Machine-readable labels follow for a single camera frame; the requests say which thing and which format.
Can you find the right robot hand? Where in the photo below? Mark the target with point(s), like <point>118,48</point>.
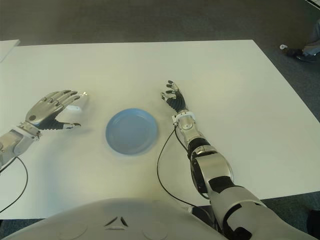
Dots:
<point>177,101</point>

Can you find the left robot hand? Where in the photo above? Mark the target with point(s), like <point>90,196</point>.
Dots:
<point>42,107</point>

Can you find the small white floor object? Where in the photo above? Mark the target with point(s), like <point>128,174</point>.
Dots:
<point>283,47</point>

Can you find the blue plate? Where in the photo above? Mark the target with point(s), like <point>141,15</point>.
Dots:
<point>132,131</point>

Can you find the grey robot torso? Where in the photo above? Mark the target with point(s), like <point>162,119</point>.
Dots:
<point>112,217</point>

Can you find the dark shoe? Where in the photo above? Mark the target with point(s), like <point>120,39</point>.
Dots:
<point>306,58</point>

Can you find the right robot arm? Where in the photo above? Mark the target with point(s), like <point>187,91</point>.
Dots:
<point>215,167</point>

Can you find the white side table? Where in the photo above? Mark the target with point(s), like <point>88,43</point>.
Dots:
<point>7,48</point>

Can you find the white charger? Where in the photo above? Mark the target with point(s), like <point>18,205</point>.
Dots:
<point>80,105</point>

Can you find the person's leg in jeans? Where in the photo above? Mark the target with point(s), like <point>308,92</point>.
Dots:
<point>313,37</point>

